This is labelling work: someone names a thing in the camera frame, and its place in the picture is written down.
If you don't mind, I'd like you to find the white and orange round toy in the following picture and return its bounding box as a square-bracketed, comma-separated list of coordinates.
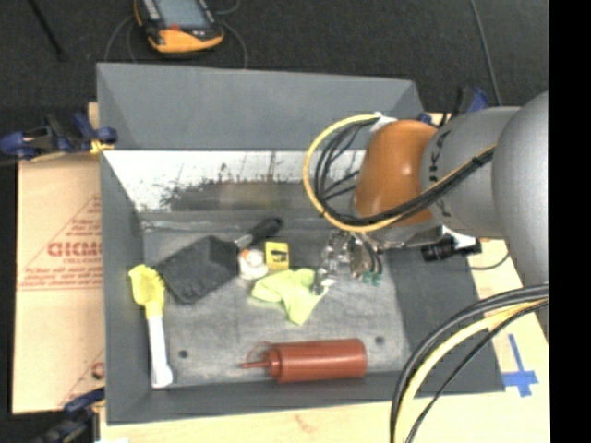
[236, 247, 270, 281]

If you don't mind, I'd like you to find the yellow and black small box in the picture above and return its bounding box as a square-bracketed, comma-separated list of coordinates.
[263, 240, 291, 271]

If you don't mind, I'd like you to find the grey metal bin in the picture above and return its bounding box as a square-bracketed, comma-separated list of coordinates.
[94, 61, 506, 424]

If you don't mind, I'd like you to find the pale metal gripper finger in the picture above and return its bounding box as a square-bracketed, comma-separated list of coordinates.
[311, 265, 330, 295]

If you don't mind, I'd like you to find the yellow and white dish brush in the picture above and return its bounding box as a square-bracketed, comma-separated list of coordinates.
[127, 263, 175, 389]

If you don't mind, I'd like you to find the black spatula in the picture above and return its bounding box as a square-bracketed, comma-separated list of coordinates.
[153, 216, 283, 305]

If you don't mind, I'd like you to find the yellow-green cloth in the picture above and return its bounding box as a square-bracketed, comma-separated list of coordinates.
[248, 267, 330, 327]

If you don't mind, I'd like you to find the red squeeze bottle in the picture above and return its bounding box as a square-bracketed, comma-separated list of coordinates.
[237, 337, 369, 384]

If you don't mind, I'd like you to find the black cylinder on white bracket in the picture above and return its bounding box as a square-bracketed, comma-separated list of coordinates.
[420, 226, 483, 263]

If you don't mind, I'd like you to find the brown cardboard board red print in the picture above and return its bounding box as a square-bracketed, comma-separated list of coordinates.
[10, 153, 107, 415]

